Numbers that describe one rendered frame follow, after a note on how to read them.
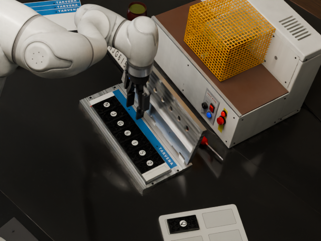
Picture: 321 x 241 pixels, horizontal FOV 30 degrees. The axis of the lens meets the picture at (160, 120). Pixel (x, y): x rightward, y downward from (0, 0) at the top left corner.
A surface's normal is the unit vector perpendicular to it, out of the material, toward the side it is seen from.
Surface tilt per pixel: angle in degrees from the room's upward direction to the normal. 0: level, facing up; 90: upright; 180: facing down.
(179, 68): 90
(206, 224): 0
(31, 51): 56
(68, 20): 0
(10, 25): 29
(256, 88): 0
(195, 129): 79
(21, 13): 12
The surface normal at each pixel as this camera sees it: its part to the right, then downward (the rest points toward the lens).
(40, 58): -0.19, 0.24
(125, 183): 0.11, -0.61
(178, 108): -0.79, 0.26
